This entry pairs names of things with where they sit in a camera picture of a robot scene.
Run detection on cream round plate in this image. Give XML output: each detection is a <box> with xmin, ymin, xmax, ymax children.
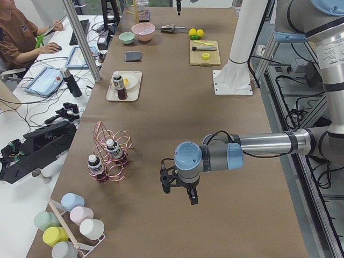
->
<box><xmin>119</xmin><ymin>71</ymin><xmax>139</xmax><ymax>91</ymax></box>

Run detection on cream rabbit tray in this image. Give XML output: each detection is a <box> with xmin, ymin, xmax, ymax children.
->
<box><xmin>106</xmin><ymin>70</ymin><xmax>142</xmax><ymax>102</ymax></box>

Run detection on tea bottle on tray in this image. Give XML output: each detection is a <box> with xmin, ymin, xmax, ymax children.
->
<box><xmin>112</xmin><ymin>71</ymin><xmax>127</xmax><ymax>100</ymax></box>

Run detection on steel ice scoop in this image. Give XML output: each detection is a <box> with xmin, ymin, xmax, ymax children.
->
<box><xmin>160</xmin><ymin>24</ymin><xmax>186</xmax><ymax>33</ymax></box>

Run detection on yellow lemon lower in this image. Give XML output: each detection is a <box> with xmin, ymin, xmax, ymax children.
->
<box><xmin>188</xmin><ymin>28</ymin><xmax>197</xmax><ymax>37</ymax></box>

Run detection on yellow lemon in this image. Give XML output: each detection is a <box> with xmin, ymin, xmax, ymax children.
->
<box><xmin>196</xmin><ymin>29</ymin><xmax>204</xmax><ymax>38</ymax></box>
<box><xmin>188</xmin><ymin>28</ymin><xmax>197</xmax><ymax>37</ymax></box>

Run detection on yellow lemon upper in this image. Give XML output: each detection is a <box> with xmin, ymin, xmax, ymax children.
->
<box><xmin>196</xmin><ymin>29</ymin><xmax>204</xmax><ymax>38</ymax></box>

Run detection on green lime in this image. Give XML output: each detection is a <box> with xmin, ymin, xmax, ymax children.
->
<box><xmin>190</xmin><ymin>34</ymin><xmax>199</xmax><ymax>40</ymax></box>

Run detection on yellow plastic knife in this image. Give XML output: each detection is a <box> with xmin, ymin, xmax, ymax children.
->
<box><xmin>193</xmin><ymin>40</ymin><xmax>214</xmax><ymax>46</ymax></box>

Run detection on wooden mug tree stand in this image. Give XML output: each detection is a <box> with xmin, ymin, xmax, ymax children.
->
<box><xmin>125</xmin><ymin>0</ymin><xmax>139</xmax><ymax>24</ymax></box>

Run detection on pink bowl of ice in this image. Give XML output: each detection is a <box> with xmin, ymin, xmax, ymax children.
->
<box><xmin>131</xmin><ymin>22</ymin><xmax>155</xmax><ymax>42</ymax></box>

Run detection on steel muddler black tip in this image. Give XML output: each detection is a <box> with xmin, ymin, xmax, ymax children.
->
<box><xmin>191</xmin><ymin>46</ymin><xmax>217</xmax><ymax>52</ymax></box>

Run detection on bamboo cutting board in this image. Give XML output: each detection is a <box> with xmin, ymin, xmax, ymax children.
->
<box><xmin>190</xmin><ymin>40</ymin><xmax>221</xmax><ymax>66</ymax></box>

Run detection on half lemon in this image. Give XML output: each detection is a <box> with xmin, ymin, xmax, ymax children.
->
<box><xmin>202</xmin><ymin>53</ymin><xmax>210</xmax><ymax>60</ymax></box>

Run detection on green bowl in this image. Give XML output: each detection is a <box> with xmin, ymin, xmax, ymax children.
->
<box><xmin>119</xmin><ymin>32</ymin><xmax>135</xmax><ymax>45</ymax></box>

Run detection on grey folded cloth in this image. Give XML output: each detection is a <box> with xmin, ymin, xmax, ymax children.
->
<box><xmin>125</xmin><ymin>51</ymin><xmax>142</xmax><ymax>62</ymax></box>

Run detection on tea bottle in rack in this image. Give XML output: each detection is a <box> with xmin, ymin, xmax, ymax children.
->
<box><xmin>106</xmin><ymin>139</ymin><xmax>126</xmax><ymax>163</ymax></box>
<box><xmin>88</xmin><ymin>154</ymin><xmax>109</xmax><ymax>183</ymax></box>

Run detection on black keyboard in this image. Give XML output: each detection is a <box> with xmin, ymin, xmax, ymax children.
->
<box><xmin>69</xmin><ymin>19</ymin><xmax>91</xmax><ymax>46</ymax></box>

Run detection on white cup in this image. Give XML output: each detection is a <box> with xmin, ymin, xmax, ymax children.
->
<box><xmin>79</xmin><ymin>219</ymin><xmax>105</xmax><ymax>240</ymax></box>

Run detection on teach pendant far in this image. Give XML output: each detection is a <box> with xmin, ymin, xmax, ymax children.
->
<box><xmin>65</xmin><ymin>46</ymin><xmax>88</xmax><ymax>69</ymax></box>

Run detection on teach pendant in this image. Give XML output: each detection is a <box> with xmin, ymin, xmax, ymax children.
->
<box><xmin>65</xmin><ymin>46</ymin><xmax>88</xmax><ymax>69</ymax></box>
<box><xmin>25</xmin><ymin>67</ymin><xmax>63</xmax><ymax>97</ymax></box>

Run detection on pink cup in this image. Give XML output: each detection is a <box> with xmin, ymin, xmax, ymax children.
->
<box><xmin>69</xmin><ymin>206</ymin><xmax>94</xmax><ymax>226</ymax></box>

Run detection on blue cup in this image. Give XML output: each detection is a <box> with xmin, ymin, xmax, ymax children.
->
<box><xmin>61</xmin><ymin>192</ymin><xmax>85</xmax><ymax>211</ymax></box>

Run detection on black thermos bottle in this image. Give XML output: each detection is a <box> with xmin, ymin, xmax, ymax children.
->
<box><xmin>60</xmin><ymin>67</ymin><xmax>82</xmax><ymax>98</ymax></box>

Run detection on white cup rack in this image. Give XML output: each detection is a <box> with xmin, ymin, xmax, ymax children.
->
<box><xmin>47</xmin><ymin>199</ymin><xmax>106</xmax><ymax>257</ymax></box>

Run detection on grey cup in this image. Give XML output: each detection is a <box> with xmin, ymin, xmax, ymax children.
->
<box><xmin>52</xmin><ymin>241</ymin><xmax>78</xmax><ymax>258</ymax></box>

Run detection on yellow cup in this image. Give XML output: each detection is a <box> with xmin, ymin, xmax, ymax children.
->
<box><xmin>42</xmin><ymin>226</ymin><xmax>69</xmax><ymax>247</ymax></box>

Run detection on green cup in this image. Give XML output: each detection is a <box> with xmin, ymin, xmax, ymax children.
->
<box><xmin>34</xmin><ymin>211</ymin><xmax>60</xmax><ymax>231</ymax></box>

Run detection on teach pendant near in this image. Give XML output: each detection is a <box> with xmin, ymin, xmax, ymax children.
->
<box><xmin>25</xmin><ymin>67</ymin><xmax>63</xmax><ymax>97</ymax></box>

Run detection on black equipment case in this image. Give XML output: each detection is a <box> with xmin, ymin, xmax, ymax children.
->
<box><xmin>1</xmin><ymin>121</ymin><xmax>76</xmax><ymax>184</ymax></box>

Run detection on person in brown shirt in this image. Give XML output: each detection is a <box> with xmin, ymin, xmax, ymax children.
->
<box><xmin>1</xmin><ymin>1</ymin><xmax>58</xmax><ymax>70</ymax></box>

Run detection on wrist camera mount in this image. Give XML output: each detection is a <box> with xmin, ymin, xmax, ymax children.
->
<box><xmin>160</xmin><ymin>157</ymin><xmax>180</xmax><ymax>194</ymax></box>

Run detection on copper wire bottle rack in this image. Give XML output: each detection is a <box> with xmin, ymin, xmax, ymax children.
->
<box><xmin>88</xmin><ymin>121</ymin><xmax>133</xmax><ymax>183</ymax></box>

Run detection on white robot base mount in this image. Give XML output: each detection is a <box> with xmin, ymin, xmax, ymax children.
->
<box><xmin>213</xmin><ymin>0</ymin><xmax>268</xmax><ymax>96</ymax></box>

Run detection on aluminium frame post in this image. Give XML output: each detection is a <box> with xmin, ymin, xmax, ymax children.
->
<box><xmin>62</xmin><ymin>0</ymin><xmax>101</xmax><ymax>83</ymax></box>

